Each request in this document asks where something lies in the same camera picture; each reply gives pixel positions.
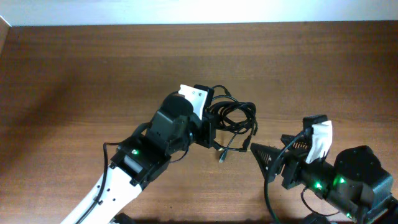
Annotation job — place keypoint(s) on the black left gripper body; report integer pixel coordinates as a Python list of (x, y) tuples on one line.
[(200, 132)]

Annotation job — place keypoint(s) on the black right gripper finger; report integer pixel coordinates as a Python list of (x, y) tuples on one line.
[(291, 142), (266, 158)]

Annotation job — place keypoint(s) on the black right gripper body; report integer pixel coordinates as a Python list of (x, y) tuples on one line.
[(289, 168)]

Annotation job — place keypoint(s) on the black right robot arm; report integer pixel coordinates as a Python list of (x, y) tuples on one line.
[(356, 184)]

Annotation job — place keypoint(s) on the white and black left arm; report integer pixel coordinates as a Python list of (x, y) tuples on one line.
[(142, 157)]

